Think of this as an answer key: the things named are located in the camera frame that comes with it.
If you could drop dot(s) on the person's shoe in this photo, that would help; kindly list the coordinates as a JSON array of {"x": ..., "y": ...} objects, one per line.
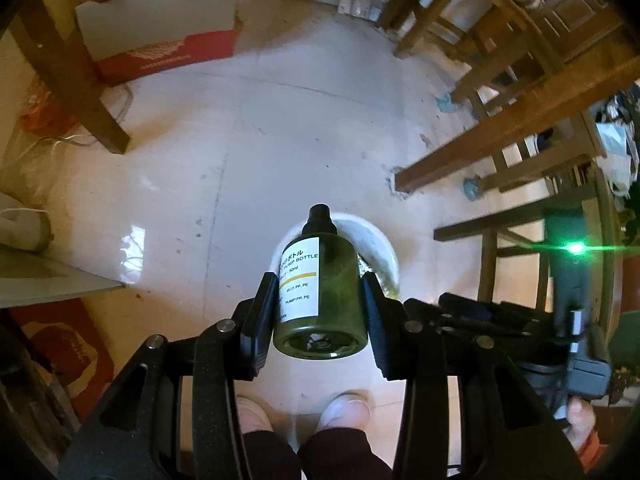
[
  {"x": 252, "y": 412},
  {"x": 345, "y": 410}
]

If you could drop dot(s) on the person's left shoe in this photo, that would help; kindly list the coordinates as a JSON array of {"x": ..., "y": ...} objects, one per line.
[{"x": 252, "y": 412}]

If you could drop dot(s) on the red printed box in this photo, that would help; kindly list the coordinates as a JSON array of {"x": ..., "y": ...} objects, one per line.
[{"x": 65, "y": 352}]

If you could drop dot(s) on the dark-seated wooden chair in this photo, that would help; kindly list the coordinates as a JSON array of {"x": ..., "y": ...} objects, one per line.
[{"x": 515, "y": 240}]

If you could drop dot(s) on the person's right shoe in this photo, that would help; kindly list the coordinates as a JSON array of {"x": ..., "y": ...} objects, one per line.
[{"x": 345, "y": 410}]

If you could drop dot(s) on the orange plastic bag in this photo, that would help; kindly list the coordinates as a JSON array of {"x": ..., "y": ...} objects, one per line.
[{"x": 42, "y": 115}]

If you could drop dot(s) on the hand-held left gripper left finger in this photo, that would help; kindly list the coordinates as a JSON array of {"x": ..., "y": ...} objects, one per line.
[{"x": 260, "y": 322}]

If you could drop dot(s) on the green pump bottle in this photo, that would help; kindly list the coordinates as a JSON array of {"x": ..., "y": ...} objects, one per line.
[{"x": 330, "y": 302}]

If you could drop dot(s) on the light wooden chair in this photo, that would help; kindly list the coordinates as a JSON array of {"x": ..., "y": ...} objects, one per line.
[{"x": 450, "y": 10}]

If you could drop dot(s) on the wooden table leg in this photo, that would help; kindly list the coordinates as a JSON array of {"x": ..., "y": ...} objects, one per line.
[{"x": 75, "y": 75}]

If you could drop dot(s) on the white round bowl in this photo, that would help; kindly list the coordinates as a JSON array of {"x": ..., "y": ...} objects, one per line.
[{"x": 377, "y": 247}]

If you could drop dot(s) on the red and white cardboard box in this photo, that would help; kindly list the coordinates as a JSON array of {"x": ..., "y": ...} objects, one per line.
[{"x": 150, "y": 20}]

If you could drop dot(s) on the person's right hand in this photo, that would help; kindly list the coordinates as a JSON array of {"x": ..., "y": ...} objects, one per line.
[{"x": 580, "y": 420}]

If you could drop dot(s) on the person's left leg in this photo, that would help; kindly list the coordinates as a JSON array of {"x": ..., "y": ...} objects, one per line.
[{"x": 270, "y": 456}]

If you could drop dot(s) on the grey flat board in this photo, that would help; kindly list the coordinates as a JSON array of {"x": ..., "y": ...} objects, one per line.
[{"x": 50, "y": 277}]

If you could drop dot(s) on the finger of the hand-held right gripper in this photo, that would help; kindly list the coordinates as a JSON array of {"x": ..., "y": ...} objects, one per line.
[
  {"x": 485, "y": 308},
  {"x": 437, "y": 316}
]

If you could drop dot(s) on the small white packets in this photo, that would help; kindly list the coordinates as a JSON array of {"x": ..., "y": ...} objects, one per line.
[{"x": 357, "y": 6}]

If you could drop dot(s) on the light blue plastic bag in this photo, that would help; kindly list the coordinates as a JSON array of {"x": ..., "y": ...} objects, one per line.
[{"x": 617, "y": 137}]

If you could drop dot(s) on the person's right leg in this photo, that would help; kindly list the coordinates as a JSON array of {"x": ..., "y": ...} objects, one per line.
[{"x": 345, "y": 454}]

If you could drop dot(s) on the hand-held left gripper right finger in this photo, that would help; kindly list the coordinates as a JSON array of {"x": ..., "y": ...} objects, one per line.
[{"x": 378, "y": 322}]

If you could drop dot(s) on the person's leg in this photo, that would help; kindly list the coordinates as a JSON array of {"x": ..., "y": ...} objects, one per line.
[
  {"x": 270, "y": 456},
  {"x": 345, "y": 454}
]

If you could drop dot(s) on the person's right forearm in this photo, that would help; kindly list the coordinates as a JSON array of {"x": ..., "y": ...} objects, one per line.
[{"x": 593, "y": 452}]

